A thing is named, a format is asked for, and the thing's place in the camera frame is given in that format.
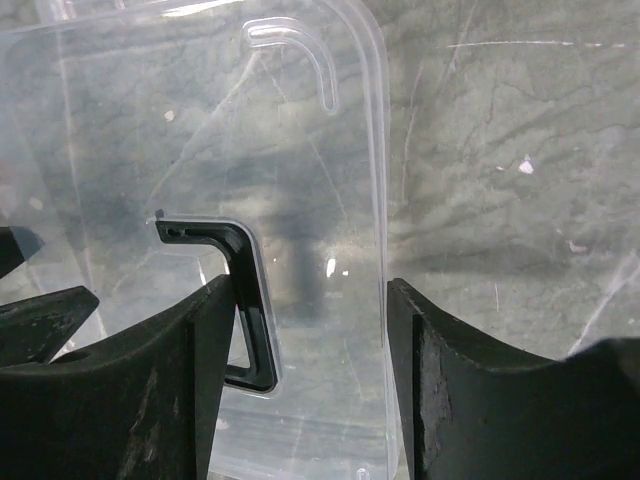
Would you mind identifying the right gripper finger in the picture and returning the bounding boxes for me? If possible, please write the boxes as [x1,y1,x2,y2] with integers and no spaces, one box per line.
[1,275,235,479]
[387,278,639,479]

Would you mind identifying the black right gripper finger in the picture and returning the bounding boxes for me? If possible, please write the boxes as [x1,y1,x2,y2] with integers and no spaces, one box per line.
[1,286,99,368]
[0,226,45,278]

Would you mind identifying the clear plastic box lid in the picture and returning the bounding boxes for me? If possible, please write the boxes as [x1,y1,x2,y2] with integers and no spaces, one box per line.
[1,1,398,479]

